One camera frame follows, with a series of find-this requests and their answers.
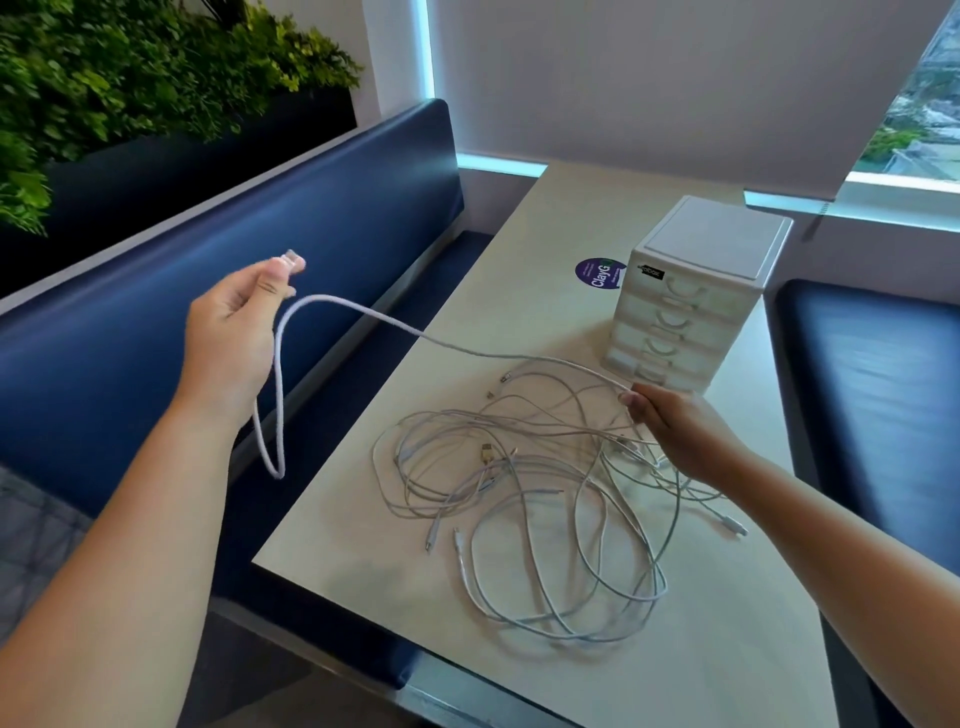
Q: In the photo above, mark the person's right hand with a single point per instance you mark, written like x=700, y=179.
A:
x=690, y=435

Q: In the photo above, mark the person's left hand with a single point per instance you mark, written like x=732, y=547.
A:
x=225, y=345

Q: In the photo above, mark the white mini drawer cabinet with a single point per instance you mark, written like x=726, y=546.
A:
x=712, y=240

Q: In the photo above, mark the person's right forearm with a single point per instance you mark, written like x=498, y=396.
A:
x=847, y=570

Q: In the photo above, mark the person's left forearm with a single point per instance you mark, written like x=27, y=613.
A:
x=112, y=585

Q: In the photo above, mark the black planter box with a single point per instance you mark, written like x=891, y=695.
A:
x=150, y=187

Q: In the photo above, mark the blue padded bench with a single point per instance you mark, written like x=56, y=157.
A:
x=150, y=337
x=877, y=412

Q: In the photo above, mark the round purple sticker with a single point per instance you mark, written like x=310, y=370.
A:
x=600, y=273

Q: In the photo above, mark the white table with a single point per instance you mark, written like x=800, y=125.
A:
x=540, y=225

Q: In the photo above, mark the green leafy plants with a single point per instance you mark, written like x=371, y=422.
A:
x=112, y=67

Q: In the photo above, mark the white roller blind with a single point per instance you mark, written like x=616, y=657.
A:
x=637, y=75

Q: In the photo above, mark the glass window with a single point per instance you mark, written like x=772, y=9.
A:
x=922, y=135

